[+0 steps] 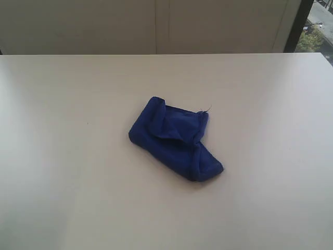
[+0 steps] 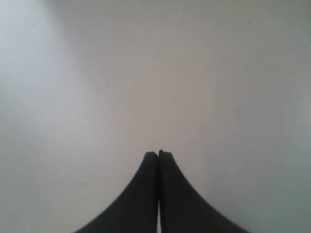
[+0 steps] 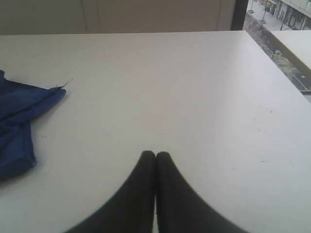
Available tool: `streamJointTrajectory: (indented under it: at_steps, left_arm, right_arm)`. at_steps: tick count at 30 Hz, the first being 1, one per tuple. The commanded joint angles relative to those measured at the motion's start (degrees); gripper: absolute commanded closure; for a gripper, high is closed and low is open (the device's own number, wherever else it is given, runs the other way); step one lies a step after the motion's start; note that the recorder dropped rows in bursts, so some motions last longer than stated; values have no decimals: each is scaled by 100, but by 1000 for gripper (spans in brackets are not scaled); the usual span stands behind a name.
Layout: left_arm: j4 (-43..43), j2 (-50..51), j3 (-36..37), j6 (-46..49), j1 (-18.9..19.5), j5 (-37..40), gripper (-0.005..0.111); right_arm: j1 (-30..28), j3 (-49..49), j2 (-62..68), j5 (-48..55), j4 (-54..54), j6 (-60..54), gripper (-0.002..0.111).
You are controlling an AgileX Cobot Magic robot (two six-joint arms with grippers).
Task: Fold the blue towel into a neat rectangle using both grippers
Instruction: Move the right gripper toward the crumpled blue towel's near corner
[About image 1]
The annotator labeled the black window frame post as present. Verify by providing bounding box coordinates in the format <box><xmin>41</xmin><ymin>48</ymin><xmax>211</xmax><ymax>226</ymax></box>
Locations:
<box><xmin>284</xmin><ymin>0</ymin><xmax>314</xmax><ymax>53</ymax></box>

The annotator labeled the blue terry towel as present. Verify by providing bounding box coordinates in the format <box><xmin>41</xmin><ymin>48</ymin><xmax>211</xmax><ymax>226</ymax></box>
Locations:
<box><xmin>129</xmin><ymin>96</ymin><xmax>224</xmax><ymax>182</ymax></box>

